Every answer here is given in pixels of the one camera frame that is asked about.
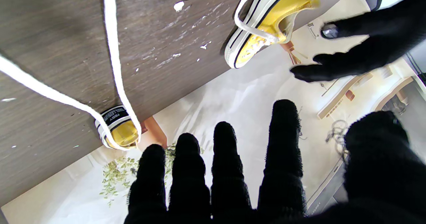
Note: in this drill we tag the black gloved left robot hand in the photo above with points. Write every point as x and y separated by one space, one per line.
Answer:
382 41

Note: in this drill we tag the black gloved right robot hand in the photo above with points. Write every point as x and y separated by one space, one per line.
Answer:
283 184

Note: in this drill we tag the yellow canvas sneaker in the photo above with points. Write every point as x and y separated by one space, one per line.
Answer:
124 130
279 7

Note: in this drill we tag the printed kitchen backdrop cloth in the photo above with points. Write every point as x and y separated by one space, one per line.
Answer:
249 94

